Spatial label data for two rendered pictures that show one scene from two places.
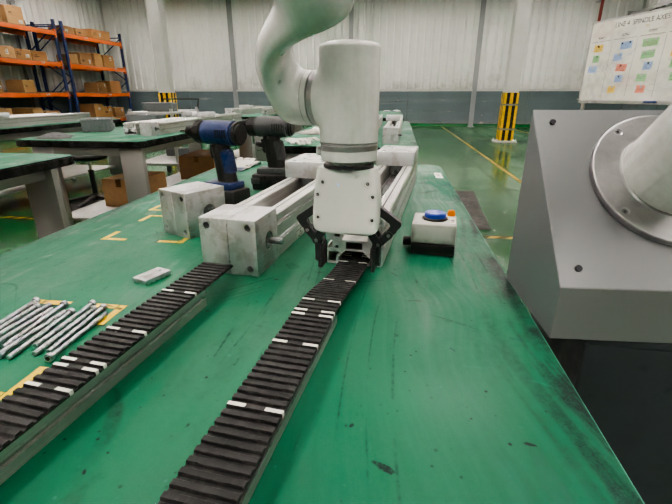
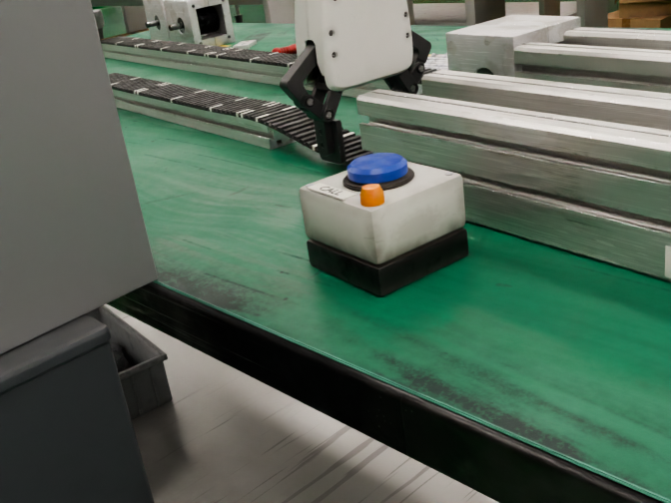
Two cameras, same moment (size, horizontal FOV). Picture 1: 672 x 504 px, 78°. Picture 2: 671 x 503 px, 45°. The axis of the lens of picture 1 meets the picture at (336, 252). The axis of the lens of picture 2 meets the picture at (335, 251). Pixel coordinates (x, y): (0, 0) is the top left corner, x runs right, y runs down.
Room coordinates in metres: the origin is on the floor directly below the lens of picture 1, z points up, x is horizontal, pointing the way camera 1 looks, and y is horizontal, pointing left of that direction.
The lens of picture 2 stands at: (1.08, -0.60, 1.01)
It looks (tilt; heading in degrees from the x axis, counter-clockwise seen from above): 23 degrees down; 132
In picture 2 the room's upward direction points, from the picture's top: 8 degrees counter-clockwise
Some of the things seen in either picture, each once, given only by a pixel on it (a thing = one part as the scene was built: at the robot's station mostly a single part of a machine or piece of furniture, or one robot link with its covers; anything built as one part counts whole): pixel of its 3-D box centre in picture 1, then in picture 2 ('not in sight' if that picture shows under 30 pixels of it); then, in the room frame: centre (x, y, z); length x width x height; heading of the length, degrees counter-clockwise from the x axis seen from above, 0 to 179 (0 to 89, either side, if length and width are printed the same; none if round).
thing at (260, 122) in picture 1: (262, 153); not in sight; (1.32, 0.23, 0.89); 0.20 x 0.08 x 0.22; 81
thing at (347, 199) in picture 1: (348, 194); (353, 17); (0.63, -0.02, 0.92); 0.10 x 0.07 x 0.11; 76
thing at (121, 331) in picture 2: not in sight; (85, 369); (-0.19, 0.08, 0.27); 0.31 x 0.21 x 0.10; 165
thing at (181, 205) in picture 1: (197, 209); not in sight; (0.88, 0.30, 0.83); 0.11 x 0.10 x 0.10; 54
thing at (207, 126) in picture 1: (213, 163); not in sight; (1.11, 0.32, 0.89); 0.20 x 0.08 x 0.22; 64
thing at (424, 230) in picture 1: (429, 232); (392, 215); (0.77, -0.18, 0.81); 0.10 x 0.08 x 0.06; 76
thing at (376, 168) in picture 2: (435, 216); (377, 174); (0.76, -0.19, 0.84); 0.04 x 0.04 x 0.02
